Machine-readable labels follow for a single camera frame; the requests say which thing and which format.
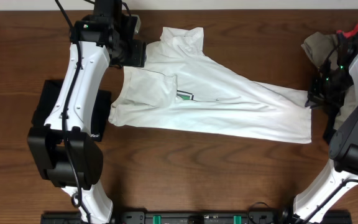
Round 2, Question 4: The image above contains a white t-shirt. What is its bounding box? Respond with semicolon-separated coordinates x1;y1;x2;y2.
108;27;311;144

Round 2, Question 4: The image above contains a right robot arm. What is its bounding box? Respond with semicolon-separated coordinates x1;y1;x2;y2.
282;34;358;223

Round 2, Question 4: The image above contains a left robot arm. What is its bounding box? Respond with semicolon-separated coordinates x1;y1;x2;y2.
27;16;145;223

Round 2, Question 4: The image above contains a dark navy garment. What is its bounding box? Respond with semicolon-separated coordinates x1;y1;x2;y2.
319;34;358;142

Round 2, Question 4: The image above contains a red garment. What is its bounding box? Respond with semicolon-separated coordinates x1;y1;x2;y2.
336;22;358;39

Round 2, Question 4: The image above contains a folded black polo shirt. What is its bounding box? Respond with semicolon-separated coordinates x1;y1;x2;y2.
31;80;111;142

